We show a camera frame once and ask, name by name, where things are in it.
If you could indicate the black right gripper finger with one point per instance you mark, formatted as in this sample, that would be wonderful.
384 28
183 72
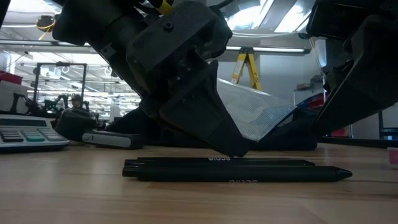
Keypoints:
370 77
335 77

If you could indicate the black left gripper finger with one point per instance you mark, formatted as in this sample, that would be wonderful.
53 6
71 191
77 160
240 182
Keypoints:
152 105
202 118

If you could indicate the black pen white print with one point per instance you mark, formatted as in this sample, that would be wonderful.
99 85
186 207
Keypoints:
186 161
217 174

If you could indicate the white mesh zip pouch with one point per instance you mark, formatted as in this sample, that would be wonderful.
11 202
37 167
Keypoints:
255 109

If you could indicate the navy blue backpack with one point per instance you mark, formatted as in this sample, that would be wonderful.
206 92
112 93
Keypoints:
289 137

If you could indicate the pink white playing cards box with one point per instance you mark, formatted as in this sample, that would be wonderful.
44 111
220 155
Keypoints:
393 155

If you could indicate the grey desktop calculator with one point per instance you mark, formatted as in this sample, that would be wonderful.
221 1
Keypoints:
28 133

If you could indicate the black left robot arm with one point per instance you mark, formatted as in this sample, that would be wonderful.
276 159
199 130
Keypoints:
93 18

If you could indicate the red storage bin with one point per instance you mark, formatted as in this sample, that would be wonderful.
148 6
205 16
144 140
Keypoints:
340 132
315 101

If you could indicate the metal shelf rack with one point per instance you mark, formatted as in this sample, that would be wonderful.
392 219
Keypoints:
294 99

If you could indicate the black metal stand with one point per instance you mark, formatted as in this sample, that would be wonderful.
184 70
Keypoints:
380 124

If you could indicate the long ceiling light strip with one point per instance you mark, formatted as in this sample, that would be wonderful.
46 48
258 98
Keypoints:
273 49

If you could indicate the yellow stepladder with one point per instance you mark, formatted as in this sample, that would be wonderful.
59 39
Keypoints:
253 71

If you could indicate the person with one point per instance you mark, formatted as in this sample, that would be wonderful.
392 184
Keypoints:
76 99

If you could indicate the background robot workstation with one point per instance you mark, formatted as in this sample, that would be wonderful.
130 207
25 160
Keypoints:
46 105

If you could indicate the white cabinet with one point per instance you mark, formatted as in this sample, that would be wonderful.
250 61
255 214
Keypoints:
9 96

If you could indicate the red box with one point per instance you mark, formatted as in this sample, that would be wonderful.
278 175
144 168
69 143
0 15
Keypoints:
11 77

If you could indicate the dark ceiling security camera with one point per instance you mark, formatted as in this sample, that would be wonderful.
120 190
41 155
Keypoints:
301 35

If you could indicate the black aluminium table frame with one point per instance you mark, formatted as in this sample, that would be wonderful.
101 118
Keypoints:
357 142

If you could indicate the background black metal frame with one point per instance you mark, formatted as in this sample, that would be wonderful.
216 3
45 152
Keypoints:
36 81

